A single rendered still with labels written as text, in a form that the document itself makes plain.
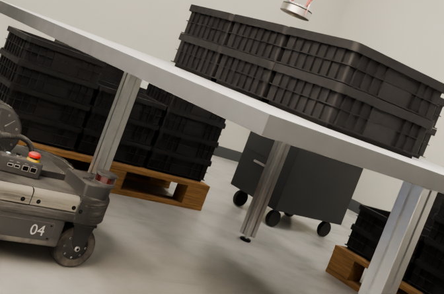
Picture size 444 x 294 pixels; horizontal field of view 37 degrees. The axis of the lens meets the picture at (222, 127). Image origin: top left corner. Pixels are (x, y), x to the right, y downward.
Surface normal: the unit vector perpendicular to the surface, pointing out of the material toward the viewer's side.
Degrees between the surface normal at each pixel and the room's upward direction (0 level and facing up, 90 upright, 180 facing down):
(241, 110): 90
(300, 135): 90
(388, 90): 90
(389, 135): 90
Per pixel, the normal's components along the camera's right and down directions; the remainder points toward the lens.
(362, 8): -0.75, -0.23
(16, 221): 0.56, 0.28
